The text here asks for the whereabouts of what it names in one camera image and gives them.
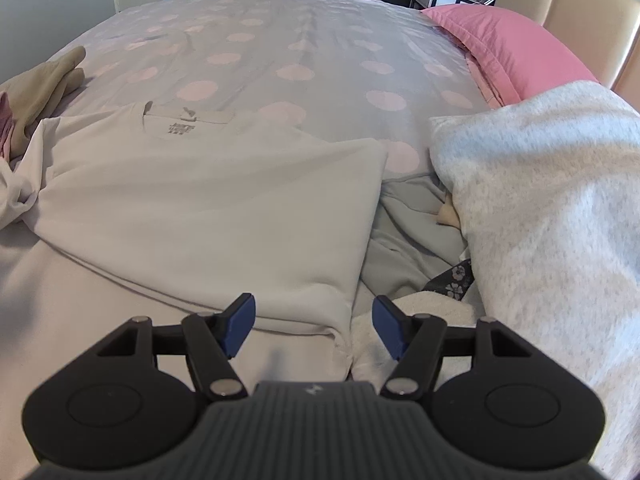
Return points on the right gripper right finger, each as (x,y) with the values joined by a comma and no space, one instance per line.
(418,332)

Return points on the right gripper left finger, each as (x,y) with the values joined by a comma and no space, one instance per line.
(208,343)

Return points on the white sweatshirt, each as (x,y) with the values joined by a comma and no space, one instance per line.
(151,211)

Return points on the black floral garment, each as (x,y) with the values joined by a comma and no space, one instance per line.
(453,283)

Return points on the light grey garment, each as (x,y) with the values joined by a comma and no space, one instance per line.
(408,246)

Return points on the grey fleece blanket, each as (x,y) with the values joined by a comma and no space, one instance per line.
(547,192)

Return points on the polka dot bed cover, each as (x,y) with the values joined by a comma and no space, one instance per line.
(200,99)

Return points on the pink pillow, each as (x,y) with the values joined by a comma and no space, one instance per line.
(510,57)

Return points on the pink sweatshirt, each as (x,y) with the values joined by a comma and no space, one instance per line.
(12,127)

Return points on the khaki folded garment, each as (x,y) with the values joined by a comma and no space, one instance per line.
(41,89)

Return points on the beige padded headboard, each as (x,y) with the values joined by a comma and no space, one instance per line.
(603,34)

